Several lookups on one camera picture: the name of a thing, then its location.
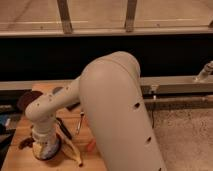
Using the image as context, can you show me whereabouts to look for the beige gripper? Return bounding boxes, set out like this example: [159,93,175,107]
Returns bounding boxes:
[32,124,56,157]

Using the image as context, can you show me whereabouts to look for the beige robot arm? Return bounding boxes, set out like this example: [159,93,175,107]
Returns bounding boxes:
[25,51,167,171]

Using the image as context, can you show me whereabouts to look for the red-brown bowl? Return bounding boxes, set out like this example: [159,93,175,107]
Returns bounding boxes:
[32,134,61,160]

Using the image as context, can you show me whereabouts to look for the dark grape bunch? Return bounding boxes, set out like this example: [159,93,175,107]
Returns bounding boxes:
[18,134,34,150]

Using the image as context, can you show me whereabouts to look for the yellow banana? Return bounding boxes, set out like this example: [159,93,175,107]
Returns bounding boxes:
[59,132,83,167]

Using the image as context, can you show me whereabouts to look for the orange carrot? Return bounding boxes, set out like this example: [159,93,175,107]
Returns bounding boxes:
[86,139,96,152]

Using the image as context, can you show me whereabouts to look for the blue-grey round lid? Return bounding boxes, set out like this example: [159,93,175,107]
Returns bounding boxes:
[52,87,63,94]

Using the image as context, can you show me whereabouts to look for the black handled knife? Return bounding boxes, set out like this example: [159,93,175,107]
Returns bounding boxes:
[56,117,72,140]

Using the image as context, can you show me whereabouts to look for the wooden window frame rail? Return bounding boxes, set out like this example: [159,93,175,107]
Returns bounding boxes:
[0,0,213,38]

